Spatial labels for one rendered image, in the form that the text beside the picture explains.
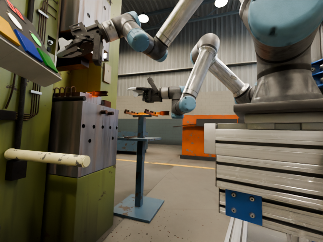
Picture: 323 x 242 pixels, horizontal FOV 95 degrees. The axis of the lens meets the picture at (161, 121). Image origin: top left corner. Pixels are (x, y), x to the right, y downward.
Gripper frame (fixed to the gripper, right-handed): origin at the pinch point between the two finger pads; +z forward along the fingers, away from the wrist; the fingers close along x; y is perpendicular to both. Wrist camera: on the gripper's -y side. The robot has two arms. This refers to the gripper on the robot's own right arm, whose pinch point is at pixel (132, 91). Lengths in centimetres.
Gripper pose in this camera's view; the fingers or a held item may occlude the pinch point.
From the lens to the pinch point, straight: 99.6
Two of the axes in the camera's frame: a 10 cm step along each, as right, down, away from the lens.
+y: -0.3, 10.0, -0.7
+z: -9.6, -0.1, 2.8
